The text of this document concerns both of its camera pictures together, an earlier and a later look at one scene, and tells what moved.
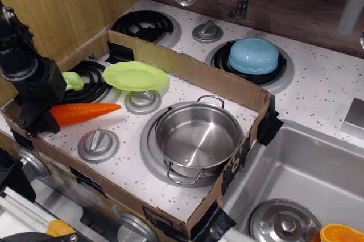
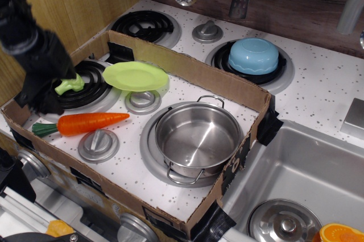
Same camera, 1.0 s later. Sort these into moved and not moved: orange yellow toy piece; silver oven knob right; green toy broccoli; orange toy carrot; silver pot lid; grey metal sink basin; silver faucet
Moved: orange toy carrot
Not moved: silver pot lid; silver oven knob right; orange yellow toy piece; silver faucet; grey metal sink basin; green toy broccoli
